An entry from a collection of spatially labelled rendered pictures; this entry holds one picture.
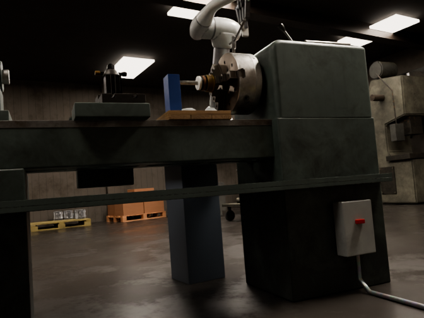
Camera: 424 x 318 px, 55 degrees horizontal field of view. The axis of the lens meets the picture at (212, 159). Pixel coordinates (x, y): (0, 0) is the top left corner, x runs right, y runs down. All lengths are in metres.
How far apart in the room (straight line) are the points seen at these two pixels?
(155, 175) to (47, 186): 2.46
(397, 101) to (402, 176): 1.35
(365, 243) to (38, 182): 7.85
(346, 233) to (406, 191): 5.98
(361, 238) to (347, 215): 0.13
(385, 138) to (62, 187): 6.61
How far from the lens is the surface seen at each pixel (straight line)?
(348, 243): 2.08
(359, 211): 2.12
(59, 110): 9.51
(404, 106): 8.02
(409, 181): 7.95
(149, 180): 9.87
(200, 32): 2.54
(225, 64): 2.15
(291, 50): 2.11
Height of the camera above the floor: 0.55
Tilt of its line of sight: 4 degrees up
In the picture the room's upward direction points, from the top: 4 degrees counter-clockwise
